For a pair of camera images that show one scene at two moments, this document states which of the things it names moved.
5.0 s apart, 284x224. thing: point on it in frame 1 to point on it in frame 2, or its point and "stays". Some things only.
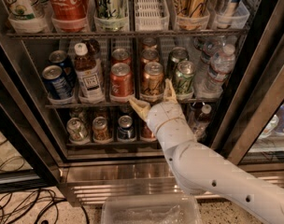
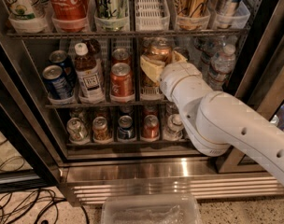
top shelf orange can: x=191 y=6 stays
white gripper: x=163 y=113 to x=176 y=77
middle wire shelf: x=125 y=105 stays
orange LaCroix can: x=152 y=85 to x=160 y=48
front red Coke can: x=121 y=82 stays
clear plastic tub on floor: x=150 y=208 stays
